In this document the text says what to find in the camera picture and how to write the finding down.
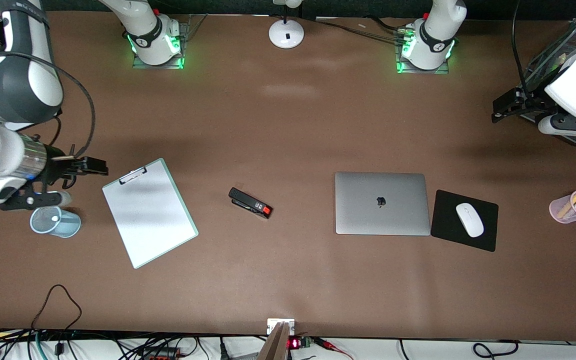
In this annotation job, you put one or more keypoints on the silver laptop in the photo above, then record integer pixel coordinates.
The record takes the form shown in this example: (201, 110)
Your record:
(383, 200)

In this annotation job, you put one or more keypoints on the white clipboard paper sheet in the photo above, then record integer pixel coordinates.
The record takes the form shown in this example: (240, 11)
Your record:
(153, 215)

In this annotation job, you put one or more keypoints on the red LED display module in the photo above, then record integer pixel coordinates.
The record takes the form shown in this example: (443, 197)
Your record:
(294, 343)

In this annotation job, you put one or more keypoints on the white computer mouse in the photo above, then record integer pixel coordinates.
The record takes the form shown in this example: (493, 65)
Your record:
(469, 220)

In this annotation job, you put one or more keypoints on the orange connector block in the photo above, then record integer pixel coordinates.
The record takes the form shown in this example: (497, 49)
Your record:
(160, 354)

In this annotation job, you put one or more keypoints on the yellow marker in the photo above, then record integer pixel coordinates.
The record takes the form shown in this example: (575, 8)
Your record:
(570, 204)

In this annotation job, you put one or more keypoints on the grey brown post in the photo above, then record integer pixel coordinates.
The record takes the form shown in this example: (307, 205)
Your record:
(274, 345)

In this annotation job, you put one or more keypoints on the black mouse pad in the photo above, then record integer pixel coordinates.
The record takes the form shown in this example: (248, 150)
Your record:
(448, 225)

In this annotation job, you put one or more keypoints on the black red stapler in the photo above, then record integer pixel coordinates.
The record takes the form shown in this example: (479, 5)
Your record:
(248, 201)

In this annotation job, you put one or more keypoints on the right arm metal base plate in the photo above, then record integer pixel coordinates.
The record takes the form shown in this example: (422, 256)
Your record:
(158, 66)

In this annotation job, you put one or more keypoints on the white bracket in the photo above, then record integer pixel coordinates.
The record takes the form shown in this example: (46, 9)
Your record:
(272, 325)

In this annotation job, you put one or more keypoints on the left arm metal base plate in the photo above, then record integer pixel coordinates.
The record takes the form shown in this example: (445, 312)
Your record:
(423, 71)

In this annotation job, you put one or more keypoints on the light blue mesh cup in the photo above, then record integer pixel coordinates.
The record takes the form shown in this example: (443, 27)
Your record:
(65, 225)

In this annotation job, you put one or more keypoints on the teal clipboard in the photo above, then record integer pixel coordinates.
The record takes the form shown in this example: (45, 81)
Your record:
(178, 197)

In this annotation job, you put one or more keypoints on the white round stand base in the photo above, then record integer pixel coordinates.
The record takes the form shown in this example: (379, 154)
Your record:
(286, 37)

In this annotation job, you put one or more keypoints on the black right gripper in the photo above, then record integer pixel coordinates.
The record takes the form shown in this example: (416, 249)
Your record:
(56, 167)

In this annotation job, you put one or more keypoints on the white Franka right arm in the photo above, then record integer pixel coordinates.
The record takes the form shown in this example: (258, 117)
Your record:
(13, 85)

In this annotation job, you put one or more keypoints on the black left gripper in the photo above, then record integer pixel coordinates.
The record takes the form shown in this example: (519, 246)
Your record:
(529, 101)

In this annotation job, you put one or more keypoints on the white Franka left arm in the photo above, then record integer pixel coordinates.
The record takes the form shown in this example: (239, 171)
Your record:
(575, 85)

